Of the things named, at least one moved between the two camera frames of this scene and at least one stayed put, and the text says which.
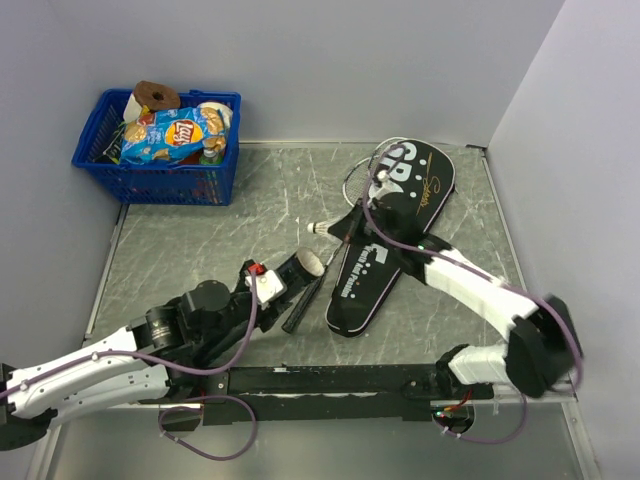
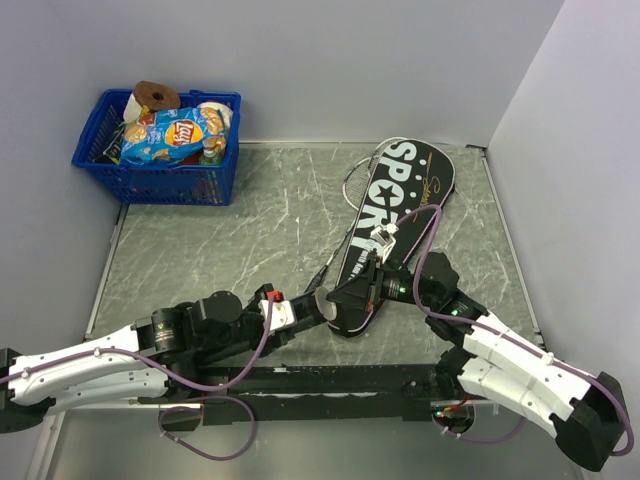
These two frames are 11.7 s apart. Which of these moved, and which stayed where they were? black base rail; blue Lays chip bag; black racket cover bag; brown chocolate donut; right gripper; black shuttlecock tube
Moved: right gripper; black shuttlecock tube
Stayed: black racket cover bag; brown chocolate donut; black base rail; blue Lays chip bag
